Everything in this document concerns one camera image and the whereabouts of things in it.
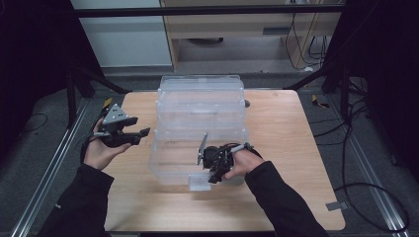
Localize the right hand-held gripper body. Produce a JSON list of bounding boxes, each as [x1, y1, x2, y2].
[[197, 132, 234, 172]]

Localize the right hand-held gripper cable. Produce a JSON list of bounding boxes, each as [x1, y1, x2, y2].
[[218, 141, 410, 233]]

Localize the aluminium floor rail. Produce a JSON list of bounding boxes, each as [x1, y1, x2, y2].
[[11, 98, 90, 237], [325, 95, 411, 237]]

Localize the thin black floor cable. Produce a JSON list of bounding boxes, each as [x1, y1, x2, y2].
[[23, 113, 48, 134]]

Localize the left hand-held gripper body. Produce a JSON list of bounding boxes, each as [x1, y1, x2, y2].
[[100, 103, 141, 148]]

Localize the black floor cables bundle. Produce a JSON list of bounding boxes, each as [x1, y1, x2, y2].
[[309, 78, 374, 146]]

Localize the grey tape piece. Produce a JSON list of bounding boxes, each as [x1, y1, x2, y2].
[[325, 200, 349, 212]]

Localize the black metal stand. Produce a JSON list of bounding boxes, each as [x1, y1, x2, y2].
[[63, 62, 132, 129], [283, 62, 352, 122]]

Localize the light wooden desk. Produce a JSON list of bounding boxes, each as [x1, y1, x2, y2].
[[159, 0, 344, 72]]

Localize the black curtain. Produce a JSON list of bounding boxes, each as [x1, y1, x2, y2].
[[0, 0, 100, 159], [329, 0, 419, 182]]

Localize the clear plastic storage box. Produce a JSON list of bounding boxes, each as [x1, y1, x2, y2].
[[148, 74, 251, 192]]

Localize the black cables under desk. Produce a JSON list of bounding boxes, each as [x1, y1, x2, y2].
[[285, 13, 330, 72]]

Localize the person's left hand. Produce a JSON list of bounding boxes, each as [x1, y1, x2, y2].
[[83, 126, 132, 171]]

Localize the person's right hand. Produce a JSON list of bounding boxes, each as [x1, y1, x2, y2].
[[223, 149, 266, 181]]

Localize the black horizontal frame bar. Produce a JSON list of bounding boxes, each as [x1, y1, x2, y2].
[[70, 4, 347, 19]]

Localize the yellow-handled tool on floor right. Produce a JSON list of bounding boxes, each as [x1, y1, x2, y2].
[[311, 94, 330, 110]]

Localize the white cabinet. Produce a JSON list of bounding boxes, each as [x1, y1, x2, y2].
[[69, 0, 174, 68]]

